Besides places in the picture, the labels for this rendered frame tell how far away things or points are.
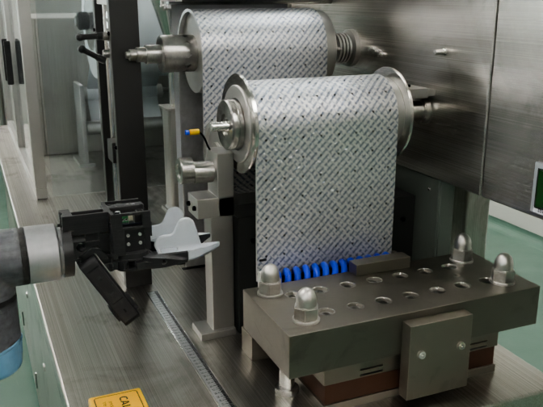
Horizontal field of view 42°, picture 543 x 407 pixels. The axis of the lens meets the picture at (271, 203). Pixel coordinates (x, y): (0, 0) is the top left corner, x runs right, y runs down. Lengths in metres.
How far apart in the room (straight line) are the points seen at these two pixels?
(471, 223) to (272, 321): 0.61
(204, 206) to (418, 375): 0.40
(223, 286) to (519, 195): 0.47
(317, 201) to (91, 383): 0.42
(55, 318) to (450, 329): 0.67
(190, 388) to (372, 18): 0.73
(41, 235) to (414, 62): 0.67
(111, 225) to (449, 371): 0.50
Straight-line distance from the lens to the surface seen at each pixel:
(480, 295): 1.04
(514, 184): 1.06
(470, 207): 1.42
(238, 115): 1.02
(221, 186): 1.08
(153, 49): 1.25
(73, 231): 0.95
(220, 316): 1.16
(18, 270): 0.94
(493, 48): 1.08
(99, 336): 1.21
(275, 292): 0.99
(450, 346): 1.01
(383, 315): 0.95
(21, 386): 2.94
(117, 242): 0.95
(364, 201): 1.11
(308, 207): 1.06
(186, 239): 0.97
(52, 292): 1.39
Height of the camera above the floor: 1.44
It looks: 17 degrees down
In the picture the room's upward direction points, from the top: straight up
